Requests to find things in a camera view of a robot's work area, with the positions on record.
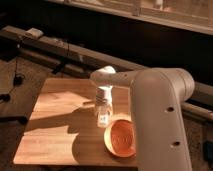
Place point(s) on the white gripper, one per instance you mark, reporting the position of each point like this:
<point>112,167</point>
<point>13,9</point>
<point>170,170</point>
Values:
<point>104,95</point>

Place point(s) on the clear plastic bottle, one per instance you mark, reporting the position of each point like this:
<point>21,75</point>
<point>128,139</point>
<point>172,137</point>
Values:
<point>103,117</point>

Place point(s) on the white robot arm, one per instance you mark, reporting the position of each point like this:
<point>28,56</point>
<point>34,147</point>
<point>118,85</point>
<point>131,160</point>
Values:
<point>156,95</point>

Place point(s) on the orange ceramic bowl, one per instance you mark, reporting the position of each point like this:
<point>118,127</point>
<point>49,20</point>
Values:
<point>119,138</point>

